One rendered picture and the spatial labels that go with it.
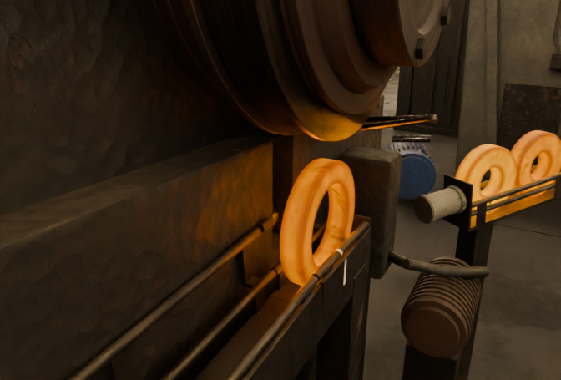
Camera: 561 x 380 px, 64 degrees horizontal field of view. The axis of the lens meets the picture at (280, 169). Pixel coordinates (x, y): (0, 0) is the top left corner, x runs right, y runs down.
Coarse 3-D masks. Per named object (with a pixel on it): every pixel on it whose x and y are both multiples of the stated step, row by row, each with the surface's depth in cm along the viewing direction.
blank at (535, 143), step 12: (528, 132) 101; (540, 132) 100; (516, 144) 100; (528, 144) 97; (540, 144) 99; (552, 144) 101; (516, 156) 98; (528, 156) 98; (540, 156) 104; (552, 156) 102; (528, 168) 99; (540, 168) 104; (552, 168) 103; (516, 180) 99; (528, 180) 101; (552, 180) 104
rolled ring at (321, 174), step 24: (312, 168) 59; (336, 168) 61; (312, 192) 56; (336, 192) 67; (288, 216) 56; (312, 216) 57; (336, 216) 69; (288, 240) 56; (336, 240) 68; (288, 264) 58; (312, 264) 59
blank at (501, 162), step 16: (464, 160) 94; (480, 160) 92; (496, 160) 94; (512, 160) 96; (464, 176) 92; (480, 176) 93; (496, 176) 98; (512, 176) 98; (480, 192) 95; (496, 192) 97; (496, 208) 98
